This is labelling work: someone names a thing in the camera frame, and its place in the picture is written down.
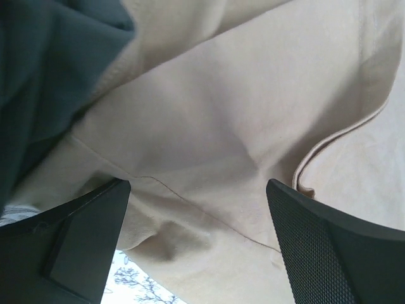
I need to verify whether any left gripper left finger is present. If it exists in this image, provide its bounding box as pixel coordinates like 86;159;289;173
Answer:
1;179;130;303

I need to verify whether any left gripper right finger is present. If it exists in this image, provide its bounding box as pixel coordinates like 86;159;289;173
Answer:
266;179;404;303

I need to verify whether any tan t shirt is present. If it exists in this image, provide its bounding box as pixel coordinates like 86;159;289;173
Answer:
10;1;404;303

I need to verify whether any floral table cloth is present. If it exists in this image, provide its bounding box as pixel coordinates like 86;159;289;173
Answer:
0;204;181;304

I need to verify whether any dark grey folded t shirt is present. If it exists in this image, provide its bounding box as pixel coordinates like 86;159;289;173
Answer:
1;1;135;205

